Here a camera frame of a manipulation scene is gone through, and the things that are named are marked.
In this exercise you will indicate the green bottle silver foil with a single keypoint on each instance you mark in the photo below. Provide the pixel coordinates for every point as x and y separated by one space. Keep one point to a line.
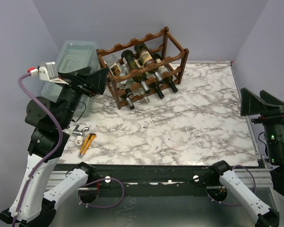
146 59
132 63

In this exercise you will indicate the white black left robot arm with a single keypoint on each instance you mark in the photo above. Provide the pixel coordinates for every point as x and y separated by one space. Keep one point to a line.
34 206

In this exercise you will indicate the brown wooden wine rack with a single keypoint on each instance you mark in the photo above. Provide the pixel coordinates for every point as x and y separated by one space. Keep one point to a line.
143 67

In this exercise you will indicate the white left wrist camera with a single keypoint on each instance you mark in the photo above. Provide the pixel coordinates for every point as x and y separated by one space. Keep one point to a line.
47 71

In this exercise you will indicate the silver metal pipe fitting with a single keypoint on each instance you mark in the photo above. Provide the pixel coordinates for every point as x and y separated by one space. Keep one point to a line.
79 134

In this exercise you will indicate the aluminium extrusion rail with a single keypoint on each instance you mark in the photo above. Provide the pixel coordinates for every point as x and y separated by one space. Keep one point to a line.
262 178

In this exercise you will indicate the yellow utility knife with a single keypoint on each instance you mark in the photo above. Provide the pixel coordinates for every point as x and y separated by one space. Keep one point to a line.
86 144

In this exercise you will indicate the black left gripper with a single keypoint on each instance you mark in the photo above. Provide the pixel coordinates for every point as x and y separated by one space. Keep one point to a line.
96 82

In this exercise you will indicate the clear glass wine bottle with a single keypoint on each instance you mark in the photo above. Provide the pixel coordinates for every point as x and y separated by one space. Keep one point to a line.
128 83

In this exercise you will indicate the translucent green plastic toolbox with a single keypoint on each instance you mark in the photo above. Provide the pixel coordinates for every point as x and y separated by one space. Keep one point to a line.
74 55

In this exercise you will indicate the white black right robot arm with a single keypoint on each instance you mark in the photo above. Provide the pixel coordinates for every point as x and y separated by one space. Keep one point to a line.
195 127

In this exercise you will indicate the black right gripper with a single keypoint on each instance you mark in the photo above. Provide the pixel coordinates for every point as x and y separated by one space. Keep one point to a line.
271 118

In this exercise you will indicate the green bottle brown label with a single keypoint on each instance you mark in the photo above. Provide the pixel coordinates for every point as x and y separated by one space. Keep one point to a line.
128 97

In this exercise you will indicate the black metal base rail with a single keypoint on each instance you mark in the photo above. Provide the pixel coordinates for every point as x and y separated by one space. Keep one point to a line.
155 181

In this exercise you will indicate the clear bottle black cap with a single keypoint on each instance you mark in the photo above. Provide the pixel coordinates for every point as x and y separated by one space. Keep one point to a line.
114 66

